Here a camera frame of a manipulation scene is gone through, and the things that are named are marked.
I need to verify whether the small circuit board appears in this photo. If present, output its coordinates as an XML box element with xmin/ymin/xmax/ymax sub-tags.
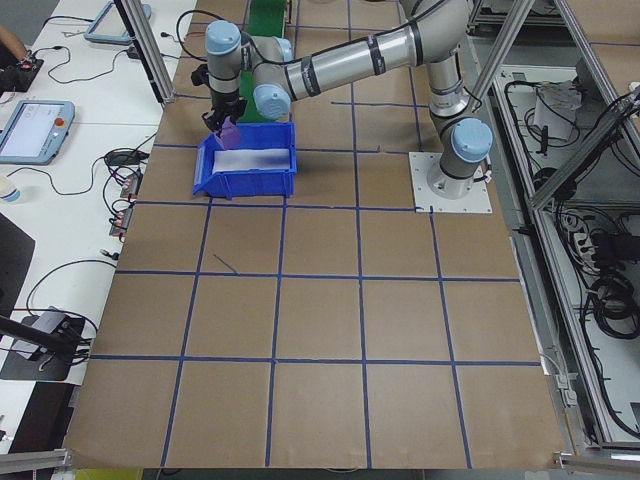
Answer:
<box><xmin>109</xmin><ymin>205</ymin><xmax>134</xmax><ymax>242</ymax></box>
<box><xmin>122</xmin><ymin>169</ymin><xmax>143</xmax><ymax>200</ymax></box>

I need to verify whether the white bucket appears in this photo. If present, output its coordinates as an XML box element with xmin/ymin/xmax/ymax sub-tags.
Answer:
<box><xmin>533</xmin><ymin>82</ymin><xmax>582</xmax><ymax>141</ymax></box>

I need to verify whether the green conveyor belt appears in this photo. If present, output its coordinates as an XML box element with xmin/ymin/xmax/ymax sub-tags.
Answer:
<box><xmin>233</xmin><ymin>0</ymin><xmax>290</xmax><ymax>126</ymax></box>

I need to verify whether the teach pendant with grey back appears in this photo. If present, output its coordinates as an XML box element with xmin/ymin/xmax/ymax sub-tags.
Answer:
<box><xmin>83</xmin><ymin>0</ymin><xmax>154</xmax><ymax>46</ymax></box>

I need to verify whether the teach pendant with lit screen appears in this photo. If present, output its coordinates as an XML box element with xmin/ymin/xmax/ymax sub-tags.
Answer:
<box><xmin>0</xmin><ymin>99</ymin><xmax>77</xmax><ymax>166</ymax></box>

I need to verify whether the person forearm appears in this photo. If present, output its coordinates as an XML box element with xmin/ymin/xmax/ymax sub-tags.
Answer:
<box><xmin>0</xmin><ymin>24</ymin><xmax>29</xmax><ymax>59</ymax></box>

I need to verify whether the red cable with black plug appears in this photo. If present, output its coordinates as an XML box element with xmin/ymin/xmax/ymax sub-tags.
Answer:
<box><xmin>160</xmin><ymin>29</ymin><xmax>201</xmax><ymax>44</ymax></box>

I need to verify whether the black power brick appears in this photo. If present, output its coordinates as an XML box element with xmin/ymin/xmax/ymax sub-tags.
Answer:
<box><xmin>103</xmin><ymin>149</ymin><xmax>150</xmax><ymax>167</ymax></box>

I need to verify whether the aluminium profile post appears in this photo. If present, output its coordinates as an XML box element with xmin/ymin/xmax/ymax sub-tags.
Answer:
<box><xmin>113</xmin><ymin>0</ymin><xmax>176</xmax><ymax>105</ymax></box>

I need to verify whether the black board with red parts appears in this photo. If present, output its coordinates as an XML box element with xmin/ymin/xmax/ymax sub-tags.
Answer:
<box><xmin>0</xmin><ymin>57</ymin><xmax>44</xmax><ymax>94</ymax></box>

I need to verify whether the black cable coil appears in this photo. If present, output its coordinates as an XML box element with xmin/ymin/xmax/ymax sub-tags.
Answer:
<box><xmin>582</xmin><ymin>269</ymin><xmax>640</xmax><ymax>341</ymax></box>

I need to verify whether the white power strip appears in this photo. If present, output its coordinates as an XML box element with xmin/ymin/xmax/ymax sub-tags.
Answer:
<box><xmin>559</xmin><ymin>214</ymin><xmax>601</xmax><ymax>271</ymax></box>

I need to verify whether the aluminium V-shaped frame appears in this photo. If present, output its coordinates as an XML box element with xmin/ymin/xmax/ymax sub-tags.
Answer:
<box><xmin>469</xmin><ymin>0</ymin><xmax>640</xmax><ymax>451</ymax></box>

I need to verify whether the purple foam block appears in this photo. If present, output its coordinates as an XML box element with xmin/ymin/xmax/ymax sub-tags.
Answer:
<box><xmin>218</xmin><ymin>115</ymin><xmax>241</xmax><ymax>150</ymax></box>

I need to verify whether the aluminium bar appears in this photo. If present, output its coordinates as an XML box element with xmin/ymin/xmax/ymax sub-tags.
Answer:
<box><xmin>552</xmin><ymin>449</ymin><xmax>640</xmax><ymax>474</ymax></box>
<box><xmin>0</xmin><ymin>448</ymin><xmax>76</xmax><ymax>471</ymax></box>

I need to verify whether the grey bracket box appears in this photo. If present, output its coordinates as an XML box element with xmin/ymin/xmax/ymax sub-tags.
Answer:
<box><xmin>552</xmin><ymin>372</ymin><xmax>579</xmax><ymax>409</ymax></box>

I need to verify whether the black monitor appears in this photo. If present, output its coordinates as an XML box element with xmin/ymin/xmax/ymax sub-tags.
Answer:
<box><xmin>0</xmin><ymin>212</ymin><xmax>37</xmax><ymax>321</ymax></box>

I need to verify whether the blue plastic storage bin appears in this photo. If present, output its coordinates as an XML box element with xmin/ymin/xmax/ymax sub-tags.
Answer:
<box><xmin>192</xmin><ymin>122</ymin><xmax>300</xmax><ymax>201</ymax></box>

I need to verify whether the white square base plate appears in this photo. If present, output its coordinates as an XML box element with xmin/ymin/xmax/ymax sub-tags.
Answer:
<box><xmin>408</xmin><ymin>151</ymin><xmax>494</xmax><ymax>215</ymax></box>

